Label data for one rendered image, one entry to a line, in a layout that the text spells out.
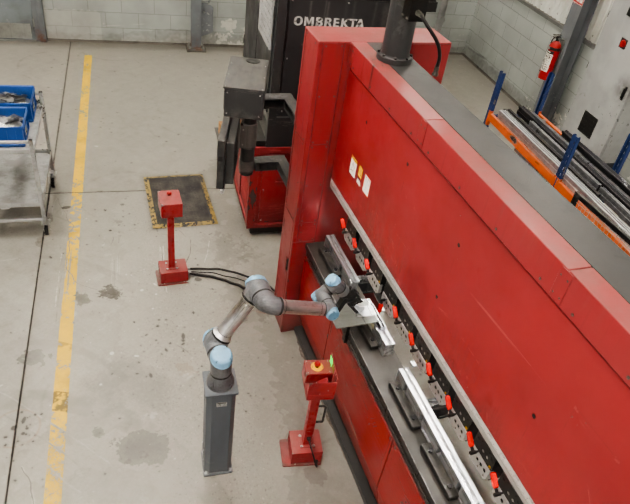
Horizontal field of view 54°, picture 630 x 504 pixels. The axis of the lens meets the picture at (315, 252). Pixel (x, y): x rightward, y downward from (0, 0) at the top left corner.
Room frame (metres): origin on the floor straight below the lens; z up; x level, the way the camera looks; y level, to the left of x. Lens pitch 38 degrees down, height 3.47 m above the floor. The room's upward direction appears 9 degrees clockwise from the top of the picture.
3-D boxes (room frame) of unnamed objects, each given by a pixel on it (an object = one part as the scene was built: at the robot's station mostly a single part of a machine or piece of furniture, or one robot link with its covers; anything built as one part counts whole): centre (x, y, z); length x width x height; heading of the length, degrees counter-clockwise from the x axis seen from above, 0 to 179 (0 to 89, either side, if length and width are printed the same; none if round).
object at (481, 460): (1.64, -0.88, 1.26); 0.15 x 0.09 x 0.17; 24
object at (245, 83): (3.66, 0.60, 1.53); 0.51 x 0.25 x 0.85; 6
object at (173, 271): (3.83, 1.15, 0.41); 0.25 x 0.20 x 0.83; 114
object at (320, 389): (2.36, -0.14, 0.75); 0.20 x 0.16 x 0.18; 14
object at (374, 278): (2.74, -0.40, 1.26); 0.15 x 0.09 x 0.17; 24
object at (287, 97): (3.79, 0.37, 1.67); 0.40 x 0.24 x 0.07; 24
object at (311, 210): (3.68, -0.17, 1.15); 0.85 x 0.25 x 2.30; 114
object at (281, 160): (3.79, 0.37, 1.18); 0.40 x 0.24 x 0.07; 24
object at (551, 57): (7.86, -2.53, 1.04); 0.18 x 0.17 x 0.56; 20
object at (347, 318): (2.66, -0.27, 1.00); 0.26 x 0.18 x 0.01; 114
